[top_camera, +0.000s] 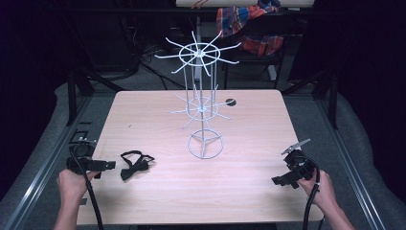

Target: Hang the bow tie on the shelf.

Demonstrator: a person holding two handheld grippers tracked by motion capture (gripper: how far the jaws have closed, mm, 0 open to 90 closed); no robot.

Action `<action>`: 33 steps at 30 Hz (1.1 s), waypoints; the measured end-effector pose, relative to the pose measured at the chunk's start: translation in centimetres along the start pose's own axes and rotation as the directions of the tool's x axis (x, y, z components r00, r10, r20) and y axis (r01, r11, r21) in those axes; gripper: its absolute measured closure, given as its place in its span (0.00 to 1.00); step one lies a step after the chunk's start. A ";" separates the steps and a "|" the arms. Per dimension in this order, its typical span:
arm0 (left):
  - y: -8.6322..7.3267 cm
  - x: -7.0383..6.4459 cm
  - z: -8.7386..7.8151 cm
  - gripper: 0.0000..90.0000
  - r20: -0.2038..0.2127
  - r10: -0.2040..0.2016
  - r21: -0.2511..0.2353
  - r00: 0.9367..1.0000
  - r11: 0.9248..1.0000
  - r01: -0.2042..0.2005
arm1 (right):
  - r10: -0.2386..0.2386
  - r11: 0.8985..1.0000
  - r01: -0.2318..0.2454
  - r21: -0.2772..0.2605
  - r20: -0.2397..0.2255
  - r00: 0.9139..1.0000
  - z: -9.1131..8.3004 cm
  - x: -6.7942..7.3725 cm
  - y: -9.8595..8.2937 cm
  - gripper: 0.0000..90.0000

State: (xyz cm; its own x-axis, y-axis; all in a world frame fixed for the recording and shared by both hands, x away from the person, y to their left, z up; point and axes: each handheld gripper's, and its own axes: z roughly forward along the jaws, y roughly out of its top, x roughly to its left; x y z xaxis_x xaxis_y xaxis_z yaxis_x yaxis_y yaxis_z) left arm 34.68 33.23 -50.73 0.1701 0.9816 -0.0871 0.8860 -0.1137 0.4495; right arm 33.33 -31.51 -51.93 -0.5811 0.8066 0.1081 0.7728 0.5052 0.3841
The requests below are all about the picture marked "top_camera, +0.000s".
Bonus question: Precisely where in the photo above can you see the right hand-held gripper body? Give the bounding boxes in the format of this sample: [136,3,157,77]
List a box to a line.
[281,138,318,181]

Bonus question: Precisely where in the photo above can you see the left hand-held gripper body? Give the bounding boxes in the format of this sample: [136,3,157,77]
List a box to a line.
[65,136,98,175]

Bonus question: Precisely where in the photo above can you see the black bow tie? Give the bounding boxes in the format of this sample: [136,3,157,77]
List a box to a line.
[120,149,156,182]

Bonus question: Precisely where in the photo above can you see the white wire display rack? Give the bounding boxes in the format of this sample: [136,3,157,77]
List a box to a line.
[154,30,242,160]

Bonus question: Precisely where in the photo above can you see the person's left hand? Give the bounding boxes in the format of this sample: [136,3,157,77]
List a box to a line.
[56,168,101,209]

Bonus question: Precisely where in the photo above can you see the person's right hand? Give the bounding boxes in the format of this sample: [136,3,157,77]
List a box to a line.
[296,169,338,215]

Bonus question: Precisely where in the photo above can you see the black metal stand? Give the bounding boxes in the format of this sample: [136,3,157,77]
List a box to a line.
[281,68,340,130]
[65,66,126,127]

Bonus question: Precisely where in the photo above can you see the black chair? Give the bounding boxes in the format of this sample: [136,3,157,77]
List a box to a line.
[222,12,300,91]

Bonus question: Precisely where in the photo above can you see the plaid cloth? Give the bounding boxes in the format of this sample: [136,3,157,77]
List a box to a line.
[215,0,285,58]

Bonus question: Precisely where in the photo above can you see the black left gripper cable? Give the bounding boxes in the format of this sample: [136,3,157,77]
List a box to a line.
[68,148,105,230]

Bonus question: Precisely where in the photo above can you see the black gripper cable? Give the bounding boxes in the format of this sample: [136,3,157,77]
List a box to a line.
[68,148,105,230]
[301,157,326,230]

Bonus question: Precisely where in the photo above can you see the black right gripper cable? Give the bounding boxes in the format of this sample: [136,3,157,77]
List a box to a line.
[301,157,326,230]

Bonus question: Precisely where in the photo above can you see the black rail bracket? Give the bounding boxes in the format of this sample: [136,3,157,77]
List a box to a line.
[67,127,90,142]

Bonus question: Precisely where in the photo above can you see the aluminium rail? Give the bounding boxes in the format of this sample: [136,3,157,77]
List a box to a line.
[315,98,386,230]
[0,95,94,230]

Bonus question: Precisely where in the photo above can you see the black floor cable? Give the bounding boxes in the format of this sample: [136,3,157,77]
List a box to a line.
[138,60,187,91]

